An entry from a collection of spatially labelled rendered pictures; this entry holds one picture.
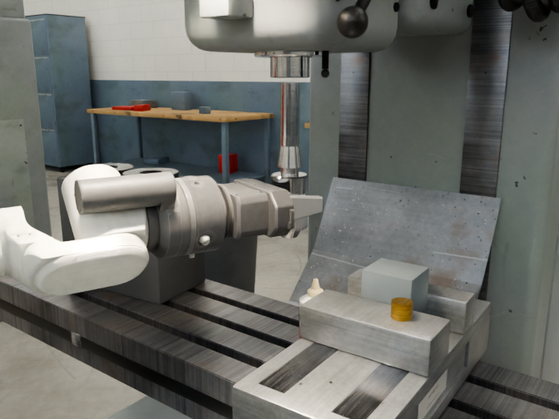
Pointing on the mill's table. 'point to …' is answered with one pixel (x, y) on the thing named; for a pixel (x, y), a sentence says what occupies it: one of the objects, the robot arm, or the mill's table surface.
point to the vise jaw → (375, 332)
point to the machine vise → (366, 372)
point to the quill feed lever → (353, 20)
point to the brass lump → (401, 309)
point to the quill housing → (292, 27)
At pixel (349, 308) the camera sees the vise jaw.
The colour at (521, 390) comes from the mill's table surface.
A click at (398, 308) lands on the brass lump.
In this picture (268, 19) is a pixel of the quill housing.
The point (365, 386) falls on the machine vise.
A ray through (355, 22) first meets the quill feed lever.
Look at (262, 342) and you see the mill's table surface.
